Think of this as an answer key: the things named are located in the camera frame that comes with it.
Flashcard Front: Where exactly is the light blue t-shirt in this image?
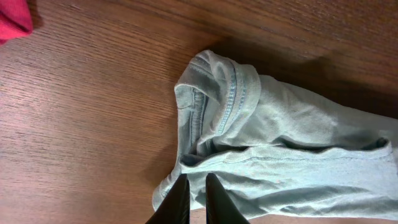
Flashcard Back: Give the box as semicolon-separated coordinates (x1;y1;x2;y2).
152;50;397;220

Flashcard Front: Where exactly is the folded red shirt underneath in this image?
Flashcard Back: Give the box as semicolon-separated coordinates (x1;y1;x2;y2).
0;0;34;45

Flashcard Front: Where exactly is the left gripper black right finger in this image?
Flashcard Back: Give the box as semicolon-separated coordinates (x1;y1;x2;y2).
206;173;249;224

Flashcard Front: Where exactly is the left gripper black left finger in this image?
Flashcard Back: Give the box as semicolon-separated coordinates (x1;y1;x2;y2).
146;174;190;224

